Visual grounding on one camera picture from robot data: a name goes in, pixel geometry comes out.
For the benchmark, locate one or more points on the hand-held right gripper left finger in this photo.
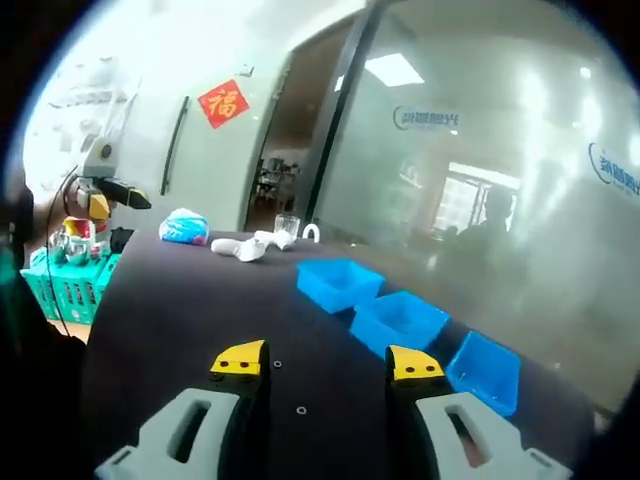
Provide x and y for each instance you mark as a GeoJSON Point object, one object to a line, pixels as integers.
{"type": "Point", "coordinates": [145, 450]}

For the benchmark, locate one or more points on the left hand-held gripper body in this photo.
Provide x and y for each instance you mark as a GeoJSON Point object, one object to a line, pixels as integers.
{"type": "Point", "coordinates": [100, 157]}

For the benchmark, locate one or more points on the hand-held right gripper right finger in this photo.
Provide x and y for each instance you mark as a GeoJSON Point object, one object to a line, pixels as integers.
{"type": "Point", "coordinates": [505, 450]}

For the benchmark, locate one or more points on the blue plastic bin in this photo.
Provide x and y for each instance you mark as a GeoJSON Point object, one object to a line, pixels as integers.
{"type": "Point", "coordinates": [335, 282]}
{"type": "Point", "coordinates": [395, 325]}
{"type": "Point", "coordinates": [482, 375]}

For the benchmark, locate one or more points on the red yellow package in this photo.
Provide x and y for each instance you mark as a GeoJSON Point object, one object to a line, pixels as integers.
{"type": "Point", "coordinates": [82, 227]}

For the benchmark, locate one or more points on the black backpack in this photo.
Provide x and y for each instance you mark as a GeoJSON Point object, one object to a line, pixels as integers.
{"type": "Point", "coordinates": [121, 240]}

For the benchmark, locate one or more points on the white storage shelf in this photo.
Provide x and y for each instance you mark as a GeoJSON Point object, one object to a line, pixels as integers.
{"type": "Point", "coordinates": [95, 105]}

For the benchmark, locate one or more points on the blue white tissue pack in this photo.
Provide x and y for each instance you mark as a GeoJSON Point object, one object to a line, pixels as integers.
{"type": "Point", "coordinates": [182, 227]}

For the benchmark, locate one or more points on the person in black shirt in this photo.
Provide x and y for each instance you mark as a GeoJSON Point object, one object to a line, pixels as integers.
{"type": "Point", "coordinates": [30, 375]}

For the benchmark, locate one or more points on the clear glass mug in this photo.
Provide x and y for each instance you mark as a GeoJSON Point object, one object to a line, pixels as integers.
{"type": "Point", "coordinates": [286, 225]}

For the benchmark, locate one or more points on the blue logo glass decal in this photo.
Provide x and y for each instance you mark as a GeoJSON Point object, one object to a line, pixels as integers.
{"type": "Point", "coordinates": [427, 118]}
{"type": "Point", "coordinates": [615, 167]}

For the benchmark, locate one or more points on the red diamond wall decoration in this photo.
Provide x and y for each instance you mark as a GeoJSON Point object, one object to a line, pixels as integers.
{"type": "Point", "coordinates": [223, 104]}

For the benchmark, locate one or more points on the black door frame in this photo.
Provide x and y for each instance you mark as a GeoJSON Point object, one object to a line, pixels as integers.
{"type": "Point", "coordinates": [330, 125]}

